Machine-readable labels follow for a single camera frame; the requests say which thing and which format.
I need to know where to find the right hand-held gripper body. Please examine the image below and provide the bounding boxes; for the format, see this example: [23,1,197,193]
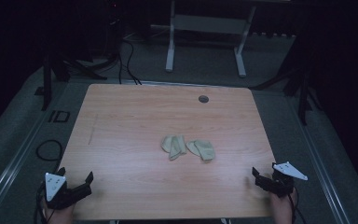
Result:
[254,161,309,198]

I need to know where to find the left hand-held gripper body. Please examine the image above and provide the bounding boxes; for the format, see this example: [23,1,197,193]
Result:
[44,172,93,210]

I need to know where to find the pale green sock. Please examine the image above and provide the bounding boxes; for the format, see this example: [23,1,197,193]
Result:
[186,139,216,162]
[160,134,187,161]

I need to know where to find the person's right hand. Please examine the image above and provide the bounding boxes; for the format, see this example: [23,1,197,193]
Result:
[268,189,299,224]

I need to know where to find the person's left hand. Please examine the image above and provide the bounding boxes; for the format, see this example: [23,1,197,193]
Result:
[41,199,76,224]

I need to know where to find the black metal stand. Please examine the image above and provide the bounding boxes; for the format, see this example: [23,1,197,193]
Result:
[34,52,119,112]
[250,36,323,127]

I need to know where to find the dark computer tower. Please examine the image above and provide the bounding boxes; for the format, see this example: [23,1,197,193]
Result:
[104,0,126,62]

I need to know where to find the right hand-held gripper cable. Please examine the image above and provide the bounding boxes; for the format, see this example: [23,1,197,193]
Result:
[287,186,308,224]

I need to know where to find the hand-held gripper cable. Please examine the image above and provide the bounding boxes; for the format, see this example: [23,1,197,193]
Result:
[34,182,49,224]
[287,186,308,224]

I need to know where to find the left hand-held gripper cable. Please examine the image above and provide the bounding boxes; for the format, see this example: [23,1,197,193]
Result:
[34,182,49,224]

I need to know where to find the black floor cable loop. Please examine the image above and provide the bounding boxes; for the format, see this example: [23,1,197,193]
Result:
[35,139,64,162]

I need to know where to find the black cables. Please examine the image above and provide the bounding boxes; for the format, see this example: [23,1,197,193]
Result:
[117,36,143,86]

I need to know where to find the white metal desk frame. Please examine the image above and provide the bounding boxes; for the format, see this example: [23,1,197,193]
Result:
[165,0,257,78]

